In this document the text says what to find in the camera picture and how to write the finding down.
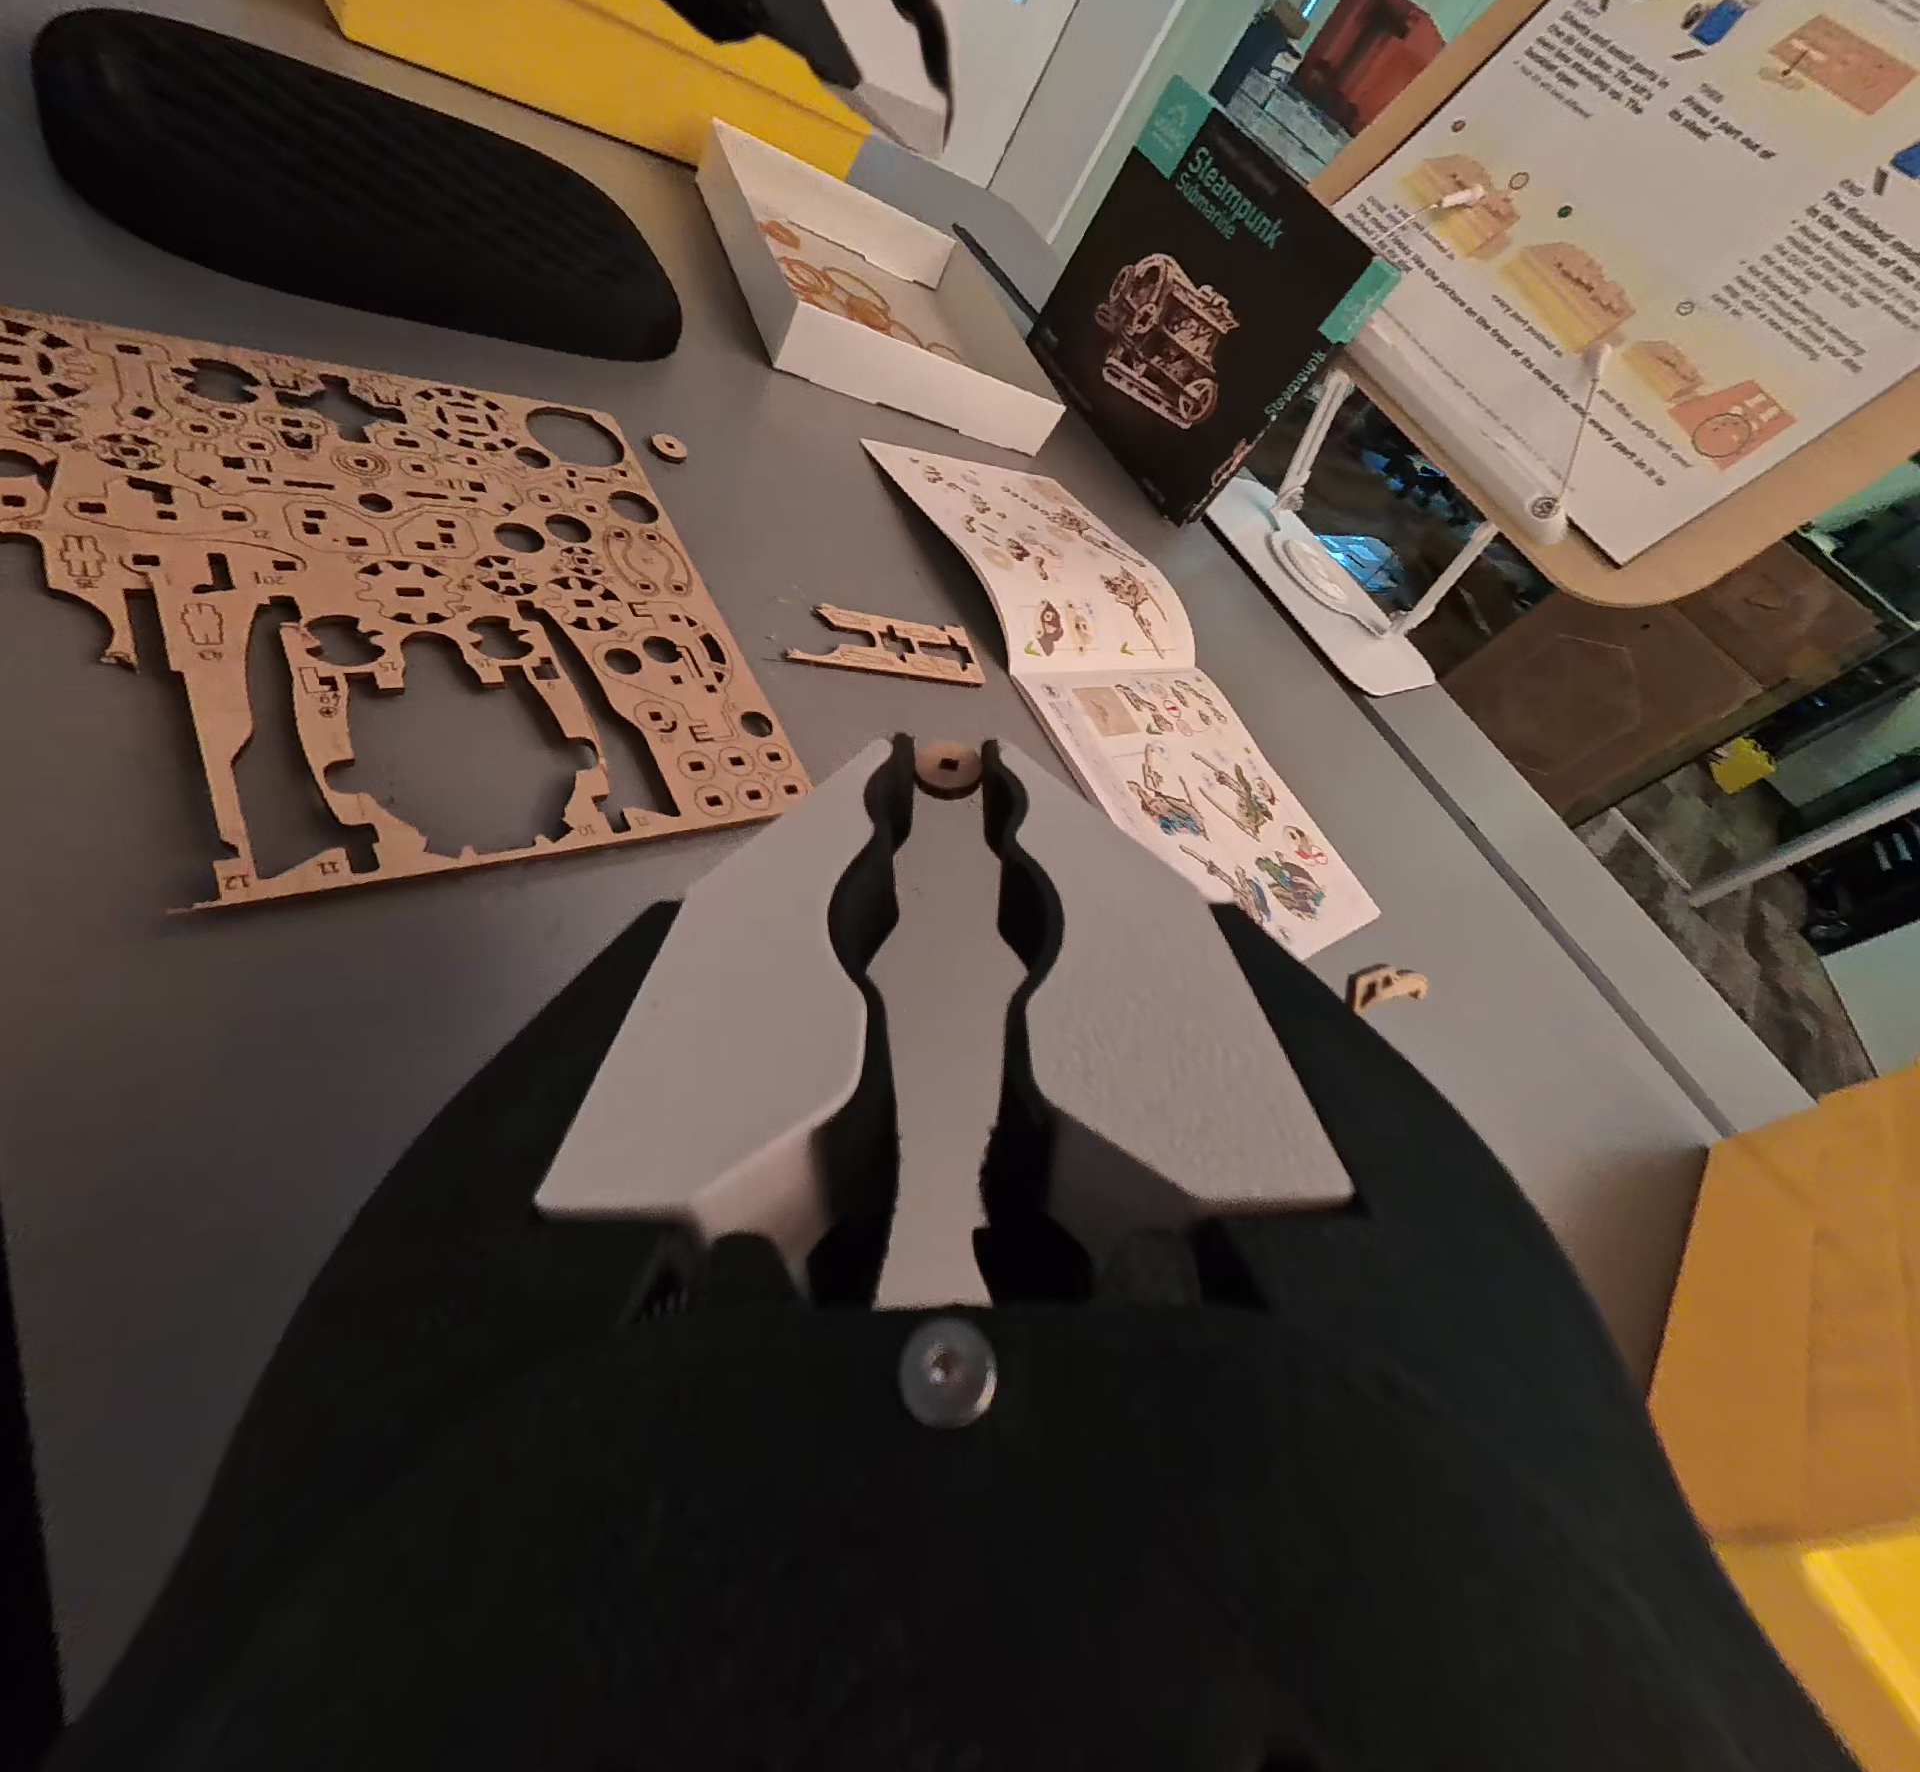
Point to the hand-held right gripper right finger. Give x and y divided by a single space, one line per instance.
1186 1051

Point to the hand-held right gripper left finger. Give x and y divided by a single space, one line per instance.
704 1051

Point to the small round wooden disc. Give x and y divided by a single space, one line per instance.
946 768

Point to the laser-cut wooden parts sheet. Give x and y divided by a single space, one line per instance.
203 707

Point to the wooden gear model assembly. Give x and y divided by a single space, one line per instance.
1380 992

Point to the black model kit box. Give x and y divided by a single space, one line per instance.
1200 302

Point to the yellow plastic bin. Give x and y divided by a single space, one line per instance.
495 17
1799 1322

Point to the loose wooden gear pieces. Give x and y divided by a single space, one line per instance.
842 280

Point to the white cardboard box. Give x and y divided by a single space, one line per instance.
900 378

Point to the forked flat wooden part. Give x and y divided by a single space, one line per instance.
900 666

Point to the white desk stand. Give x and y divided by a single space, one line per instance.
1320 602

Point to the black textured pad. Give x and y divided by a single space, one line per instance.
345 197

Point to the open instruction booklet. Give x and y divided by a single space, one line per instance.
1080 557

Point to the printed instruction board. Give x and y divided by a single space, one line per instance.
1724 227

